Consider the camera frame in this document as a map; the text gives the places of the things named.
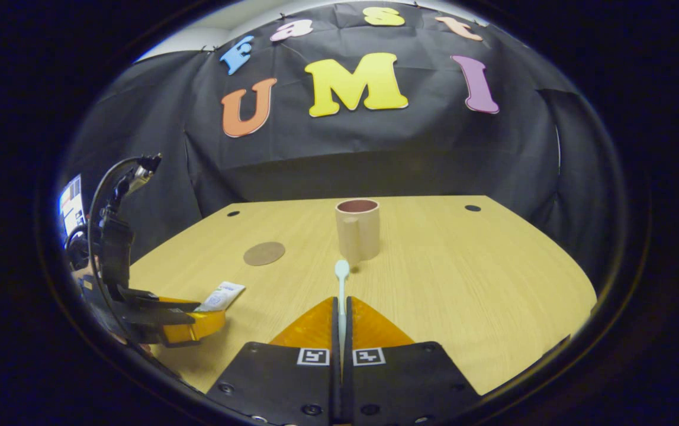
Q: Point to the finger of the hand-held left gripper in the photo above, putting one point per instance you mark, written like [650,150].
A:
[197,325]
[138,299]

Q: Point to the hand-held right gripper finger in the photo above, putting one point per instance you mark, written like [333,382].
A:
[349,331]
[335,331]

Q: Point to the white toothpaste tube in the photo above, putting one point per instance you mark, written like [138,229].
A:
[221,296]

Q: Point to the pale toothbrush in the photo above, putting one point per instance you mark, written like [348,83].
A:
[342,269]

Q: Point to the beige cup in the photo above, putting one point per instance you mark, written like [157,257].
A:
[360,236]

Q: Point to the round brown coaster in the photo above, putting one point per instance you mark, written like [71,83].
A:
[264,253]

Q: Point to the computer monitor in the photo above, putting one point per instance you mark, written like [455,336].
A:
[71,207]

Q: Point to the black backdrop cloth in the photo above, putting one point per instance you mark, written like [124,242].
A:
[375,148]

